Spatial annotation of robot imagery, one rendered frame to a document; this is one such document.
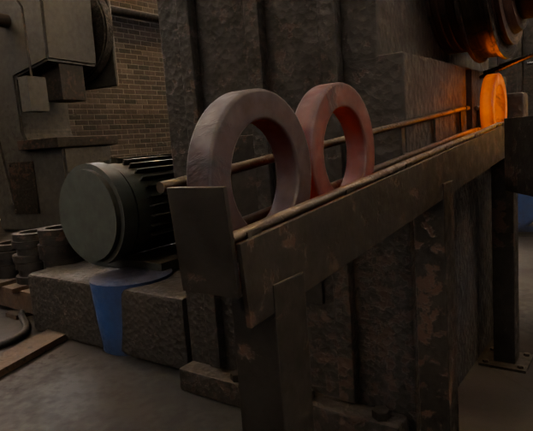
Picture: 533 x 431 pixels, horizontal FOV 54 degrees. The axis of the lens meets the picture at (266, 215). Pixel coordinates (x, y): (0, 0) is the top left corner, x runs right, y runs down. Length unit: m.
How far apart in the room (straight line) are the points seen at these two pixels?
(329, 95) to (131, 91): 7.82
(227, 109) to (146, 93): 8.15
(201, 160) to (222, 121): 0.04
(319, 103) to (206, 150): 0.21
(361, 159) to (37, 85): 4.50
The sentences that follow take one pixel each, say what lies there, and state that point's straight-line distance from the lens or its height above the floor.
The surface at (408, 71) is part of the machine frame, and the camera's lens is 1.17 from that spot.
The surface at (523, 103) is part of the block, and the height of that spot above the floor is 0.77.
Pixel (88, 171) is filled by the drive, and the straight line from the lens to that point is 1.97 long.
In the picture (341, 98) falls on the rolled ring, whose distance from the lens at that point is 0.72.
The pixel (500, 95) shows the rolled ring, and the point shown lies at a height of 0.79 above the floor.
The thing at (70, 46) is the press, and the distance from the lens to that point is 5.42.
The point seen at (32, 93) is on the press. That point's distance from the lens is 5.07.
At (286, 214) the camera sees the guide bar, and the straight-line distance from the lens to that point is 0.56.
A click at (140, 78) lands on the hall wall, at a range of 8.63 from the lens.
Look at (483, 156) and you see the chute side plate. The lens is 1.30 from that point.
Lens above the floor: 0.71
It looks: 8 degrees down
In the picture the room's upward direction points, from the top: 4 degrees counter-clockwise
